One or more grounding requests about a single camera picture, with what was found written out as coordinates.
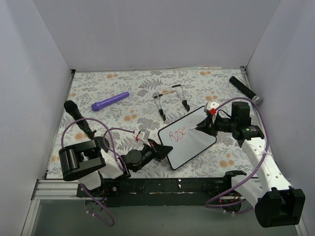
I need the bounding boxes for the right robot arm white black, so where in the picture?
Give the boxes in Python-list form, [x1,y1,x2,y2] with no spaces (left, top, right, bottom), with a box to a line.
[195,97,305,228]

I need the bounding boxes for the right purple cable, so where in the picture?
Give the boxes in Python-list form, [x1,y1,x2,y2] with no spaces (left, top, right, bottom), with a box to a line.
[204,97,271,214]

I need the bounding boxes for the purple flashlight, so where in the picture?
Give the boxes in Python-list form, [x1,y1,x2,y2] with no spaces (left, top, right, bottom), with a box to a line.
[91,92,129,112]

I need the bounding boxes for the black base frame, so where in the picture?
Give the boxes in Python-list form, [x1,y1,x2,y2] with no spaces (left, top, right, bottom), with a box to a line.
[89,177,224,207]

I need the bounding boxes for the purple cable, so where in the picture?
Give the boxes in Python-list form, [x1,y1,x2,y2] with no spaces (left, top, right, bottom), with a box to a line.
[61,118,143,227]
[204,97,271,214]

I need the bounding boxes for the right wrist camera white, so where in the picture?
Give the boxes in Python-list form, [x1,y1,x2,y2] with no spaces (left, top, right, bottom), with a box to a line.
[204,101,219,116]

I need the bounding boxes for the small whiteboard black frame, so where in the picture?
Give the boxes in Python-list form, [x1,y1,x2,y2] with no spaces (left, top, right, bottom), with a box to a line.
[157,106,217,170]

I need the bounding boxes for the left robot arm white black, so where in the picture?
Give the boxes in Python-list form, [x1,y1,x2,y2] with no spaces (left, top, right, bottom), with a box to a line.
[59,137,173,197]

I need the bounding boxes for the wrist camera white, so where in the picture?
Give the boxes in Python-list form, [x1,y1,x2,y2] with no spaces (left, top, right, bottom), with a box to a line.
[204,101,219,116]
[136,129,150,143]

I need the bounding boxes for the black microphone on stand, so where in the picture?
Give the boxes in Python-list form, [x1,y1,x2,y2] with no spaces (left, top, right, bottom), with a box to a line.
[63,100,108,152]

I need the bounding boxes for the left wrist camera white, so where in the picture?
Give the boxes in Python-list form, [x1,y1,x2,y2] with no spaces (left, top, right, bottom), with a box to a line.
[136,129,150,143]

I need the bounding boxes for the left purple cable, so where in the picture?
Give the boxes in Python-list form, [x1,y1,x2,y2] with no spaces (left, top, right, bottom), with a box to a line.
[61,118,143,227]

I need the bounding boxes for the wire whiteboard stand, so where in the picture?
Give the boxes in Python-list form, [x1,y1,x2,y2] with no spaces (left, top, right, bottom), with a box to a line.
[152,84,190,123]

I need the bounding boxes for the black microphone silver head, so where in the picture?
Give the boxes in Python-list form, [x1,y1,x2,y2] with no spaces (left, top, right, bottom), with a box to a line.
[229,76,263,105]

